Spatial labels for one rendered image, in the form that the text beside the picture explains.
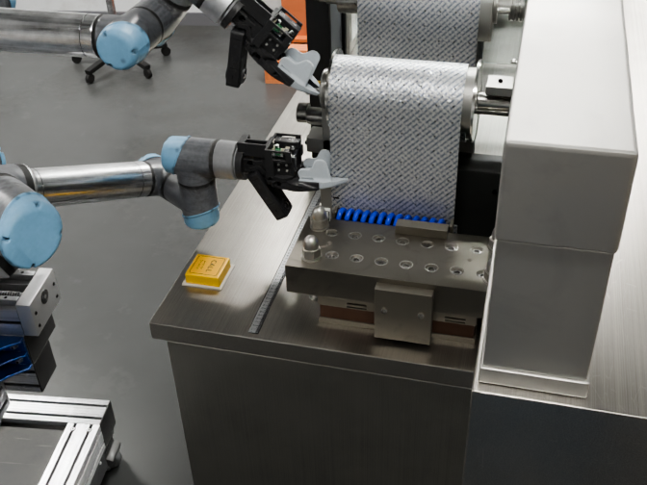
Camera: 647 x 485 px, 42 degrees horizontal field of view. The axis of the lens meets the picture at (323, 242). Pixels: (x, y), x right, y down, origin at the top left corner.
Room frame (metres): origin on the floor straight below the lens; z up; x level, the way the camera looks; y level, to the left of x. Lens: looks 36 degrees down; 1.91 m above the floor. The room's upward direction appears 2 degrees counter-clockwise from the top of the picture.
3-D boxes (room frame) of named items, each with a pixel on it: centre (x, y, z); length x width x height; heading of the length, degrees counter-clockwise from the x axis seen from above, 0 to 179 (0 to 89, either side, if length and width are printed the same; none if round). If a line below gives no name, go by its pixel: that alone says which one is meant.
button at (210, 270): (1.32, 0.23, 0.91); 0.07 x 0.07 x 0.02; 74
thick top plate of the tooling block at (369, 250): (1.20, -0.14, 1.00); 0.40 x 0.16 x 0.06; 74
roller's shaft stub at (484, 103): (1.33, -0.32, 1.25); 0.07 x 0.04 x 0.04; 74
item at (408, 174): (1.32, -0.13, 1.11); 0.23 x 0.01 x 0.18; 74
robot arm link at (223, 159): (1.41, 0.17, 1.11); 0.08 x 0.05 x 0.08; 165
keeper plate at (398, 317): (1.10, -0.13, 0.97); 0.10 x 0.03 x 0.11; 74
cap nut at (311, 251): (1.20, 0.02, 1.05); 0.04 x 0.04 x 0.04
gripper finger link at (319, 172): (1.34, 0.00, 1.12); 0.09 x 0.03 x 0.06; 73
